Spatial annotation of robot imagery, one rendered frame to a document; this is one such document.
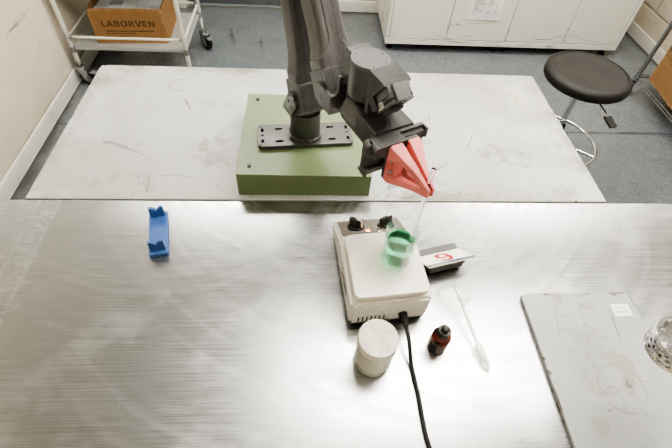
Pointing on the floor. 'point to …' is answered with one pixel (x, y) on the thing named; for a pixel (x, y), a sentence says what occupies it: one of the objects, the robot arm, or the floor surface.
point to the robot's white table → (160, 174)
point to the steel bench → (291, 323)
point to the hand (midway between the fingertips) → (427, 189)
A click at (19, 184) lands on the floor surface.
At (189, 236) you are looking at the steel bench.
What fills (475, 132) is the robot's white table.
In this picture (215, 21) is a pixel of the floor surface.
